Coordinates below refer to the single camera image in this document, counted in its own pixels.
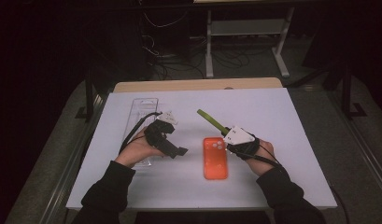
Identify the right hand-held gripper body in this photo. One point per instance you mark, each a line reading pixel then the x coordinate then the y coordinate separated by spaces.
pixel 240 137

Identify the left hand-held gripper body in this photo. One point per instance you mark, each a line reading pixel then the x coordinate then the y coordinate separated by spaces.
pixel 157 133

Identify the clear plastic rack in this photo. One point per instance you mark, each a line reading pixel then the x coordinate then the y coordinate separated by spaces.
pixel 142 107

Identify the green phone case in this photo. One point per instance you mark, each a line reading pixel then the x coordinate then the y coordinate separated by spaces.
pixel 210 119

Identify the orange phone case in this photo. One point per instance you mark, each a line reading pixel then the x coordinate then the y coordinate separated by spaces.
pixel 215 161

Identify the person's left hand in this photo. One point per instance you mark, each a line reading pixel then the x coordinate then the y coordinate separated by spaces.
pixel 137 151

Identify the person's right hand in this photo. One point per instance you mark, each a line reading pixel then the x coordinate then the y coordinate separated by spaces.
pixel 265 161

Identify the light wooden table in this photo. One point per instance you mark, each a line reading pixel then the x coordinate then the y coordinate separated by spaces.
pixel 195 84

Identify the black metal stand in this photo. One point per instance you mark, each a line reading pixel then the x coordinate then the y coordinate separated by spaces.
pixel 89 93
pixel 346 90

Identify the grey metal floor rail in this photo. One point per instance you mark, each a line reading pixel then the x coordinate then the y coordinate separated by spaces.
pixel 72 168
pixel 363 146

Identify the white metal desk frame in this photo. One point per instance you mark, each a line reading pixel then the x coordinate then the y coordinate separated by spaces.
pixel 246 27

